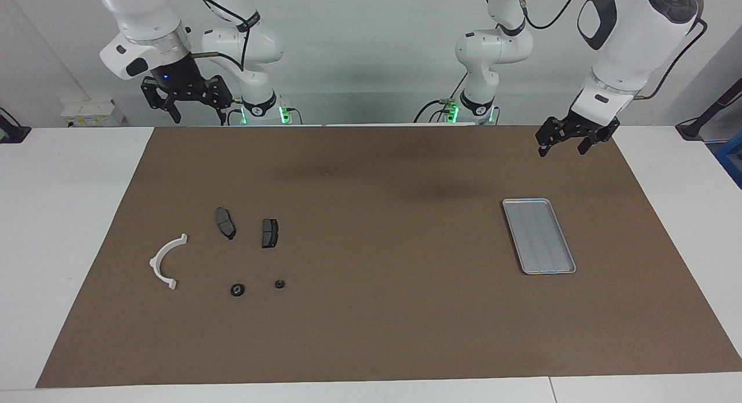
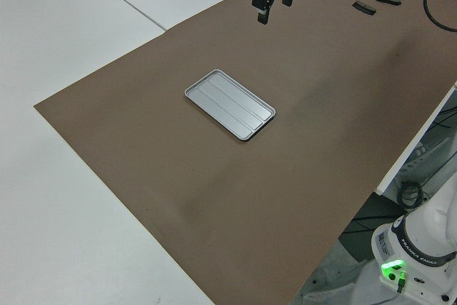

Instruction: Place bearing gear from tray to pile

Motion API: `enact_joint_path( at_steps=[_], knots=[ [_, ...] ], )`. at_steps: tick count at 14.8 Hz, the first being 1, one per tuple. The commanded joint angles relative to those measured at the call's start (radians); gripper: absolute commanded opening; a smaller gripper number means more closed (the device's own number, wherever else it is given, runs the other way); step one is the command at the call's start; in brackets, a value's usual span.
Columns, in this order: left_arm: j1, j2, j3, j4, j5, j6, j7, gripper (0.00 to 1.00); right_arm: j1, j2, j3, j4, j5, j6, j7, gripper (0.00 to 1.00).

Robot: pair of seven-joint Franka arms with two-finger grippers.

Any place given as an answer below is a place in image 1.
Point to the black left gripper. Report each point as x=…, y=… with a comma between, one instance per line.
x=591, y=126

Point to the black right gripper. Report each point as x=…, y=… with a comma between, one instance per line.
x=179, y=78

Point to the large black bearing gear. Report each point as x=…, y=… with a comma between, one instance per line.
x=237, y=289

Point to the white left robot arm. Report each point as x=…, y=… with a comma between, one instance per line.
x=632, y=37

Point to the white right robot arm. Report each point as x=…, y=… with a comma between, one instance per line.
x=139, y=14

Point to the silver metal tray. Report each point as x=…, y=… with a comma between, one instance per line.
x=542, y=240

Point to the white cardboard box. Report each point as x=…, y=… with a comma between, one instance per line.
x=93, y=113

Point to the long grey brake pad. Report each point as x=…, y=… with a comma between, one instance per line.
x=225, y=222

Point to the black slanted stand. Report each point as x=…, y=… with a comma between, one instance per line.
x=704, y=118

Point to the blue crate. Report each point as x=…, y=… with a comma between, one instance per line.
x=731, y=159

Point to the short grey brake pad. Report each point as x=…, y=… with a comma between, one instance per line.
x=270, y=233

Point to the black clamp stand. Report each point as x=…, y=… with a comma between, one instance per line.
x=11, y=130

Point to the brown table mat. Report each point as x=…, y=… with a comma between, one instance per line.
x=359, y=310

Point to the white curved plastic bracket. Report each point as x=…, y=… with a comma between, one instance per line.
x=157, y=262

